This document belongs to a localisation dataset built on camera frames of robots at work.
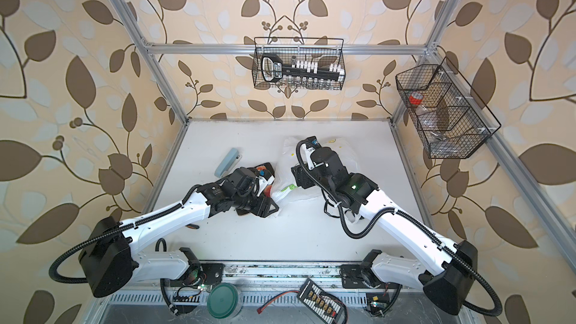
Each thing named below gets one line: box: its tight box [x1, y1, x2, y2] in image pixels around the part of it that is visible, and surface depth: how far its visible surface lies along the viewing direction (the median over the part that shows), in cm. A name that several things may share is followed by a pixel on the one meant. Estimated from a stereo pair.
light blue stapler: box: [214, 147, 243, 178], surface depth 101 cm
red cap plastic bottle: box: [408, 91, 446, 144], surface depth 81 cm
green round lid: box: [207, 282, 240, 319], surface depth 63 cm
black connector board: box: [296, 277, 345, 324], surface depth 70 cm
